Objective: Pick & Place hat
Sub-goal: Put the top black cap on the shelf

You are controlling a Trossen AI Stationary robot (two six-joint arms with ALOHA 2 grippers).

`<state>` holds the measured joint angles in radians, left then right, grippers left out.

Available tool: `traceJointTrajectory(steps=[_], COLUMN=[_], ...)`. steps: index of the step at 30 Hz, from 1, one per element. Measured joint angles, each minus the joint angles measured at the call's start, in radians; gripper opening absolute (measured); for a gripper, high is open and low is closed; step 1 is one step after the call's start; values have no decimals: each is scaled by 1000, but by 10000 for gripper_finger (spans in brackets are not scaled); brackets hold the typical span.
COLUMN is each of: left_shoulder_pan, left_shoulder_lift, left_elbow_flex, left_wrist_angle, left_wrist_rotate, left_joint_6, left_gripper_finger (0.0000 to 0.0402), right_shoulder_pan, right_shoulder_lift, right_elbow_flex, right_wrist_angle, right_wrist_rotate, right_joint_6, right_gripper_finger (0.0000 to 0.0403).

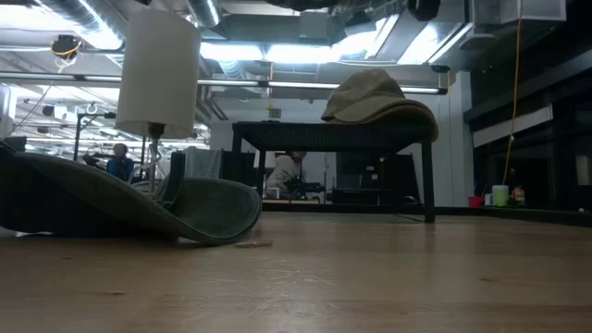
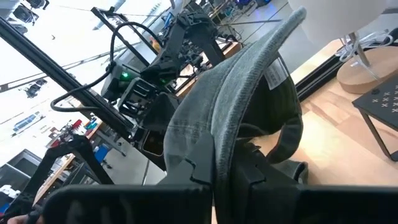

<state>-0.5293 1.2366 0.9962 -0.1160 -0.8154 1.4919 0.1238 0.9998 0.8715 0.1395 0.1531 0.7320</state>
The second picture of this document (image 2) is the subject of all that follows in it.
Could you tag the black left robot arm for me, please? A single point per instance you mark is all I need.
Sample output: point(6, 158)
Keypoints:
point(199, 34)

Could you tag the black aluminium rig frame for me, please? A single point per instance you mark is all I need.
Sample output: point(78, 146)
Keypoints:
point(62, 75)

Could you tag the blue plastic bin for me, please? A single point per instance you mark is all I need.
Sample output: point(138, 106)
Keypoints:
point(101, 154)

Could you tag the person's hand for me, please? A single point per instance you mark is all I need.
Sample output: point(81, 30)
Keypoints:
point(18, 220)

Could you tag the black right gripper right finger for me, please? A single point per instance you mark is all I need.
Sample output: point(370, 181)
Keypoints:
point(311, 205)

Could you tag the dark green cap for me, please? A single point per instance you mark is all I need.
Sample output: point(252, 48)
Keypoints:
point(224, 93)

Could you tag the white shade wooden base lamp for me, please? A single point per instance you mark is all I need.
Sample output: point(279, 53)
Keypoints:
point(342, 18)

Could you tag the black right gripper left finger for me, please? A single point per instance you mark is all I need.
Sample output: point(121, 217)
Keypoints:
point(124, 205)

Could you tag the black perforated metal stand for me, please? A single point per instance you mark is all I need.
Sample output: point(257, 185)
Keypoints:
point(385, 105)

